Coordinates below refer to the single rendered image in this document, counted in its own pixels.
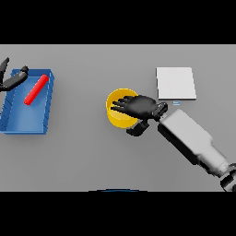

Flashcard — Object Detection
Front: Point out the yellow bowl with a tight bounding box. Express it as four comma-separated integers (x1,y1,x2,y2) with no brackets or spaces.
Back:
105,88,140,129

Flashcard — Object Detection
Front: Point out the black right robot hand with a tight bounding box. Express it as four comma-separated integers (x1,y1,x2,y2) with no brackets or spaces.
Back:
110,95,169,137

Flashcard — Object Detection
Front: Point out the pale square measuring scale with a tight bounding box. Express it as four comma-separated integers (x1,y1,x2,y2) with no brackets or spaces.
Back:
155,66,197,101

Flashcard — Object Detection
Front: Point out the red beaker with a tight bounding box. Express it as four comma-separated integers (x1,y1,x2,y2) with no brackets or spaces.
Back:
23,74,50,106

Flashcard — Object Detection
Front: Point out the blue tray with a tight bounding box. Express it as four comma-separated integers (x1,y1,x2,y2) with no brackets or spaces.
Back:
0,68,55,136

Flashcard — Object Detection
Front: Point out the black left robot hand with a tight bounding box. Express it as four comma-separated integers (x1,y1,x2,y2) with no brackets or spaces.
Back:
0,57,30,93

